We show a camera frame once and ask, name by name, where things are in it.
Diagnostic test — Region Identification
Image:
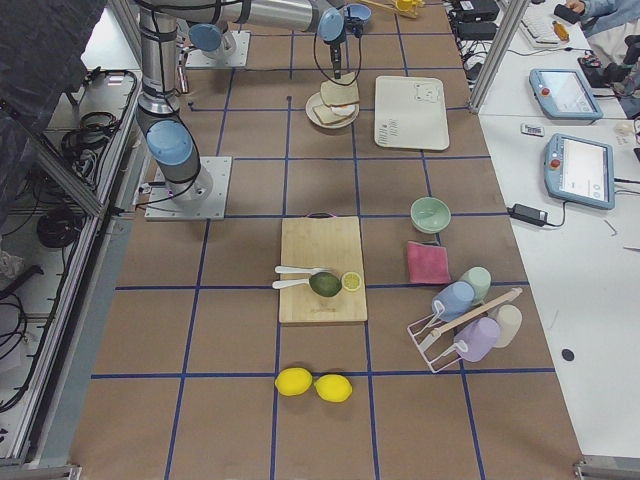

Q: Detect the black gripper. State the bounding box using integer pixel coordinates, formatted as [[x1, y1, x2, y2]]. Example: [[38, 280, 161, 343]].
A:
[[328, 39, 344, 80]]

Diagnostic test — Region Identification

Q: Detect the white bread slice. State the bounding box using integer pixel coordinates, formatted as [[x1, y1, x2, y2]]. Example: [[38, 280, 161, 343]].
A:
[[320, 72, 360, 106]]

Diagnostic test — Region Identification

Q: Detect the white round plate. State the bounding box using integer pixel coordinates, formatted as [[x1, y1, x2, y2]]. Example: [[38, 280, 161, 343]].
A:
[[305, 93, 359, 129]]

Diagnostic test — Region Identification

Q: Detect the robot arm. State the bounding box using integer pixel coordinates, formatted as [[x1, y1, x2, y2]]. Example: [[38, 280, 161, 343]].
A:
[[186, 21, 237, 60], [137, 0, 345, 206]]

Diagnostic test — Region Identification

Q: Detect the bread slice on plate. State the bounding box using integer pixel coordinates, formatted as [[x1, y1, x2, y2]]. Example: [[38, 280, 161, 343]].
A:
[[312, 104, 353, 125]]

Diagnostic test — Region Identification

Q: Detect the blue bowl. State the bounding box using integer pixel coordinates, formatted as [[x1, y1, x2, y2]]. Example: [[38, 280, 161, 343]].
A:
[[344, 3, 372, 31]]

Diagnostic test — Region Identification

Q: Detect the white bear tray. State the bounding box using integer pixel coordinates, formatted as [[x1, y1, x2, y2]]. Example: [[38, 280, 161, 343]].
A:
[[374, 76, 450, 151]]

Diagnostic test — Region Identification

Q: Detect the wooden cutting board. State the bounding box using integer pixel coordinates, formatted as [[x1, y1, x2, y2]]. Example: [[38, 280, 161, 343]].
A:
[[278, 211, 369, 325]]

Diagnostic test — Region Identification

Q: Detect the green bowl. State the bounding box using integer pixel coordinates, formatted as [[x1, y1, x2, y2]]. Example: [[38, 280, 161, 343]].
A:
[[410, 197, 451, 234]]

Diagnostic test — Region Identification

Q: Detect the lemon half slice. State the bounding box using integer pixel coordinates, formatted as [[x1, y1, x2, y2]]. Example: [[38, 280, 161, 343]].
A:
[[341, 271, 363, 292]]

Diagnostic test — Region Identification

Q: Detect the pink cloth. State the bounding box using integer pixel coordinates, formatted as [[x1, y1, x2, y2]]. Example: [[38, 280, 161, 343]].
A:
[[407, 241, 451, 285]]

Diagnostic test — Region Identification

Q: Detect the green avocado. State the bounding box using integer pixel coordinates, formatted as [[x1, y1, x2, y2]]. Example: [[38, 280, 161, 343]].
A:
[[309, 271, 342, 298]]

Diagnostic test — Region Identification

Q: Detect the white plastic spoon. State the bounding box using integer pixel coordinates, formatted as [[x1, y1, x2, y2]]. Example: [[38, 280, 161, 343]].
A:
[[272, 278, 310, 290]]

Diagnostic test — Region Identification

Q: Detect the upper teach pendant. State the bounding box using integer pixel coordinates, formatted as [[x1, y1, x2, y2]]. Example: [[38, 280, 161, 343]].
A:
[[529, 69, 603, 121]]

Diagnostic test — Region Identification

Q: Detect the teach pendant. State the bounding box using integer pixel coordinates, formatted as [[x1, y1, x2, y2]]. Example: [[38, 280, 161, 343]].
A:
[[529, 69, 603, 121], [543, 134, 615, 210]]

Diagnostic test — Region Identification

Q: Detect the black power adapter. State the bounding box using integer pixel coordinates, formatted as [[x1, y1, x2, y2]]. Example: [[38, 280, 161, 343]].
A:
[[507, 203, 548, 227]]

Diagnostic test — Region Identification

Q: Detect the green mug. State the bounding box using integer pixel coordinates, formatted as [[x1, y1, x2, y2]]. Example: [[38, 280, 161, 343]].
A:
[[459, 266, 491, 305]]

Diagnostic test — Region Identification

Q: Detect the blue mug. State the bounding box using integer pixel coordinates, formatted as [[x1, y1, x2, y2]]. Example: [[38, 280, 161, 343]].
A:
[[432, 281, 475, 322]]

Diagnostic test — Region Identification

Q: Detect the lower teach pendant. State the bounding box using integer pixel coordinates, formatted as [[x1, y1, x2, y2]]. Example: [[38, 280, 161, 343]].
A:
[[543, 134, 615, 210]]

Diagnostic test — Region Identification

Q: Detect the beige mug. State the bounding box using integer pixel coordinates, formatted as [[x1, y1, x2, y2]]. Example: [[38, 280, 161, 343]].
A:
[[488, 304, 522, 348]]

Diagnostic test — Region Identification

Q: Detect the purple mug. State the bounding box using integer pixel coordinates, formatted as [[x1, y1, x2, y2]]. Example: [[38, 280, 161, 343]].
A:
[[454, 317, 501, 362]]

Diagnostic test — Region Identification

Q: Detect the yellow lemon left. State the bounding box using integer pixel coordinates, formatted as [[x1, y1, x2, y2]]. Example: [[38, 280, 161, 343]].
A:
[[274, 367, 313, 396]]

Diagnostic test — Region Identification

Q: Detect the yellow lemon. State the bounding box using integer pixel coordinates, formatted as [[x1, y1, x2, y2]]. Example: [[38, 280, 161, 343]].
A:
[[314, 374, 353, 403], [274, 367, 313, 396]]

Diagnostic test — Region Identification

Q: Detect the yellow lemon right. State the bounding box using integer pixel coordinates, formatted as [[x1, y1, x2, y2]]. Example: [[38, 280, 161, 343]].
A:
[[314, 374, 353, 403]]

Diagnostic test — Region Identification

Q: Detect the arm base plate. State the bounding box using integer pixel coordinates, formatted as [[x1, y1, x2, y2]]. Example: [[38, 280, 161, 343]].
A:
[[143, 156, 232, 221], [185, 31, 251, 70]]

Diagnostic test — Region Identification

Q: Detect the white wire mug rack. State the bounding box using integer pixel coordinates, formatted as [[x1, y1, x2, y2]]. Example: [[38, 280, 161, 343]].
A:
[[407, 287, 523, 373]]

